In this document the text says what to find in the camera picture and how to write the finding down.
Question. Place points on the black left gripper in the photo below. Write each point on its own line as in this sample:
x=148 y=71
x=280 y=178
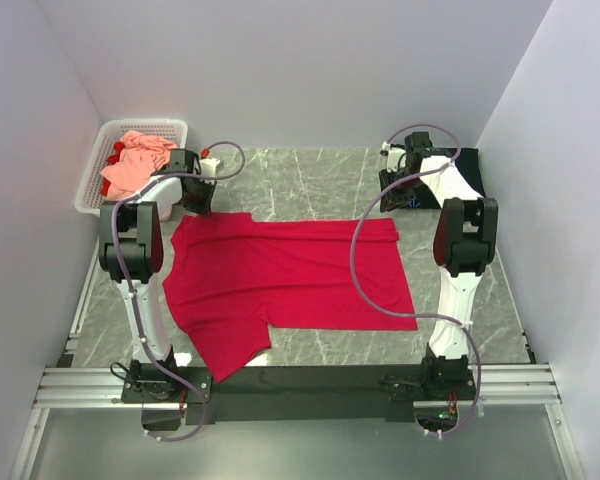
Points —
x=206 y=207

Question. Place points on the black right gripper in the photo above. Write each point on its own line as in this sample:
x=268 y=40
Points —
x=392 y=200

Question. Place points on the red t shirt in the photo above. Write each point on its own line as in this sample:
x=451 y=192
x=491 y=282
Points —
x=234 y=278
x=115 y=177

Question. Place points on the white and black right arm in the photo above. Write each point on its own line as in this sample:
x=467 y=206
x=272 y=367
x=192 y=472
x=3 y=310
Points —
x=464 y=244

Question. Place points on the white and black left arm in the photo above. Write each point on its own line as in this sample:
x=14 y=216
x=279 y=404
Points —
x=131 y=251

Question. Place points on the folded black t shirt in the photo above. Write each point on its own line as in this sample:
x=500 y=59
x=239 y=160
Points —
x=467 y=163

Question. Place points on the pink t shirt in basket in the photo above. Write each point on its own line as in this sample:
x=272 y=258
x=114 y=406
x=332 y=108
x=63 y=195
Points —
x=143 y=156

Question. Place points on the red t shirt in basket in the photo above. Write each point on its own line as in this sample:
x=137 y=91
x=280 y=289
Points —
x=115 y=177

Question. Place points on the white plastic laundry basket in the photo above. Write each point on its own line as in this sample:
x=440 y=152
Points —
x=88 y=197

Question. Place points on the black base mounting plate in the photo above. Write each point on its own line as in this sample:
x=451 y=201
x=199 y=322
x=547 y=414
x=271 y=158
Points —
x=388 y=392

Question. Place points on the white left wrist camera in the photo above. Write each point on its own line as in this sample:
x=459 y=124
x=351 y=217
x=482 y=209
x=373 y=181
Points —
x=208 y=166

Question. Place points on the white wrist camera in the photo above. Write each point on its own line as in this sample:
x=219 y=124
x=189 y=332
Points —
x=395 y=156
x=208 y=166

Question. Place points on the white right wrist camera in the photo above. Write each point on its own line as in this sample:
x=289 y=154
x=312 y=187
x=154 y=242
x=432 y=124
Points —
x=395 y=156

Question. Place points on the aluminium rail frame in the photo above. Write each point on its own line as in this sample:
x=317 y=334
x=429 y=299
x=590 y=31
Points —
x=79 y=429

